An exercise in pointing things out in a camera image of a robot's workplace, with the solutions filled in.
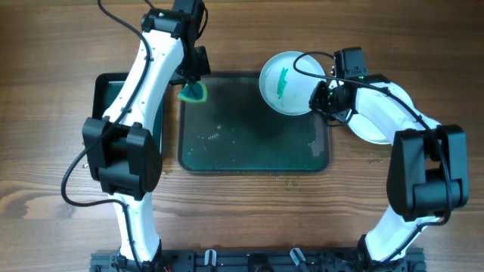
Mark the small black water tray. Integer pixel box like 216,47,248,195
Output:
92,72,164,153

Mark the white plate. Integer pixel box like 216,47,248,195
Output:
259,51,321,116
348,82,414,145

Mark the green yellow sponge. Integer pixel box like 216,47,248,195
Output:
178,81,208,103

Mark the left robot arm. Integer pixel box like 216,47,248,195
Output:
82,1,211,271

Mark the large grey serving tray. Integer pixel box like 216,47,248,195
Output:
177,72,330,173

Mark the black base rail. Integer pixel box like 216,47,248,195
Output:
89,248,427,272

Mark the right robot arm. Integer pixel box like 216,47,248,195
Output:
309,48,469,270

